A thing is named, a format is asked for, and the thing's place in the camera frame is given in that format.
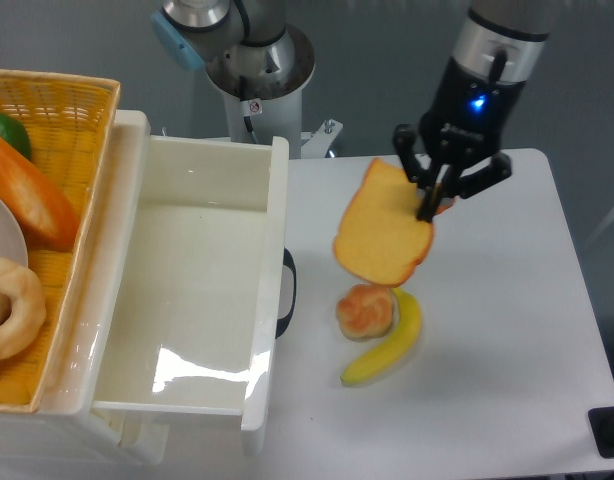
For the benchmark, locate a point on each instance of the yellow woven basket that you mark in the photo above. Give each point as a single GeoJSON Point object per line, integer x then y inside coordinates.
{"type": "Point", "coordinates": [68, 119]}

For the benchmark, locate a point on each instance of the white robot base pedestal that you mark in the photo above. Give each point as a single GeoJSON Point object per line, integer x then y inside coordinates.
{"type": "Point", "coordinates": [257, 121]}

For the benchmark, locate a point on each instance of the white drawer cabinet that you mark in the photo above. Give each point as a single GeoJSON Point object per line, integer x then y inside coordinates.
{"type": "Point", "coordinates": [68, 426]}

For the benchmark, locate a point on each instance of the beige plate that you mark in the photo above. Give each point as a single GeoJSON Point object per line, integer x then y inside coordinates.
{"type": "Point", "coordinates": [12, 242]}

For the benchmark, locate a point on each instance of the black drawer handle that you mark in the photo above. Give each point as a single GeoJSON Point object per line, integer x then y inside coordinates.
{"type": "Point", "coordinates": [288, 294]}

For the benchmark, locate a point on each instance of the yellow banana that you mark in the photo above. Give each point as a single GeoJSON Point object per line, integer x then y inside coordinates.
{"type": "Point", "coordinates": [395, 344]}

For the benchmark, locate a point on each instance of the green avocado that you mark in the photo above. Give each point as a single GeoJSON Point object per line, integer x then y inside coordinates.
{"type": "Point", "coordinates": [15, 134]}

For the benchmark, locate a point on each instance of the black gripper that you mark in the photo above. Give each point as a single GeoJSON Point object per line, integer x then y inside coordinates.
{"type": "Point", "coordinates": [462, 127]}

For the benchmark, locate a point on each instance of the black device at edge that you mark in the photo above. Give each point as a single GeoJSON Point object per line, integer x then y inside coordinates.
{"type": "Point", "coordinates": [602, 425]}

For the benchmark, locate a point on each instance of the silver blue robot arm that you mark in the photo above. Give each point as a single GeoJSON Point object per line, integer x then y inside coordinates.
{"type": "Point", "coordinates": [260, 64]}

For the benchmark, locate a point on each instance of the orange baguette loaf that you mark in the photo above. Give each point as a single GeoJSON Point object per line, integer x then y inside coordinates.
{"type": "Point", "coordinates": [45, 215]}

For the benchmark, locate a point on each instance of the open upper white drawer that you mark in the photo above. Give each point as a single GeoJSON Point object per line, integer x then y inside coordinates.
{"type": "Point", "coordinates": [194, 323]}

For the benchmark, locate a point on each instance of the round swirled bread roll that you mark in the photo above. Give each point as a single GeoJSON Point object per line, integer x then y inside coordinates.
{"type": "Point", "coordinates": [366, 311]}

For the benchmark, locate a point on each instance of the beige donut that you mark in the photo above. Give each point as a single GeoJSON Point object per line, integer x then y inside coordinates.
{"type": "Point", "coordinates": [22, 307]}

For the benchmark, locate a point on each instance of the orange bread slice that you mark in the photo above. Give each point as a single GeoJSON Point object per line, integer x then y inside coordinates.
{"type": "Point", "coordinates": [379, 238]}

